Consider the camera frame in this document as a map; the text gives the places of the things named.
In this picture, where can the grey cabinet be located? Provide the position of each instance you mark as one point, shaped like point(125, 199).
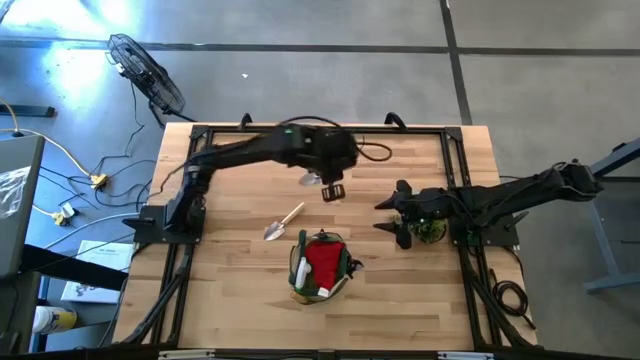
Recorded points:
point(25, 240)

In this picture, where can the red knitted garden glove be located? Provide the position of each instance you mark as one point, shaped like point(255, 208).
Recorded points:
point(325, 265)

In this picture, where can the black floor fan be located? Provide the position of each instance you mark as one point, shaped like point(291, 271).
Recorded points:
point(145, 75)

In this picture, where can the white yellow bottle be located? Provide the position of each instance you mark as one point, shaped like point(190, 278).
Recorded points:
point(55, 320)

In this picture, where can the black desk beam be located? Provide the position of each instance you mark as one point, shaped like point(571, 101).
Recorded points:
point(65, 265)

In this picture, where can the blue grey table legs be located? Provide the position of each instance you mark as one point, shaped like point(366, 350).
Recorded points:
point(615, 284)

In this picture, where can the white printed booklet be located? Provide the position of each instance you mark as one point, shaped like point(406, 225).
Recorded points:
point(107, 255)

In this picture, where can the yellow power tap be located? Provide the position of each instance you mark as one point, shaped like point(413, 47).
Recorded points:
point(63, 215)
point(98, 181)

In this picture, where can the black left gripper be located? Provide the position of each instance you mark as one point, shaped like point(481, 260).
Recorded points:
point(330, 155)

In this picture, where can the beige gardening bag green trim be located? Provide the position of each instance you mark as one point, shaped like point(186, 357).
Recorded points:
point(297, 250)

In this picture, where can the spiky green succulent plant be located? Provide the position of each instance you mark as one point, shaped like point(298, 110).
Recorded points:
point(432, 231)

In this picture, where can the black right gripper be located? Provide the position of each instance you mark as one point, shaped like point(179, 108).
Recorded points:
point(430, 205)

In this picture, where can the clear plastic bag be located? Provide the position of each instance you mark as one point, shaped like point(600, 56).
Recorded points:
point(12, 192)

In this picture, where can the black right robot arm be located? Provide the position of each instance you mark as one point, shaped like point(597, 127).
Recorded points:
point(525, 192)

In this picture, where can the black floor bar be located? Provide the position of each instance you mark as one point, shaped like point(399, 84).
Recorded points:
point(30, 111)

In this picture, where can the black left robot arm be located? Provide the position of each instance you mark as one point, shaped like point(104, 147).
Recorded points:
point(250, 147)

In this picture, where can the silver aluminium bracket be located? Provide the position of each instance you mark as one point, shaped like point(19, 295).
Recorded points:
point(185, 354)
point(465, 355)

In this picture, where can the black aluminium table frame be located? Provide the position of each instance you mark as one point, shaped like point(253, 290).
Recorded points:
point(455, 160)

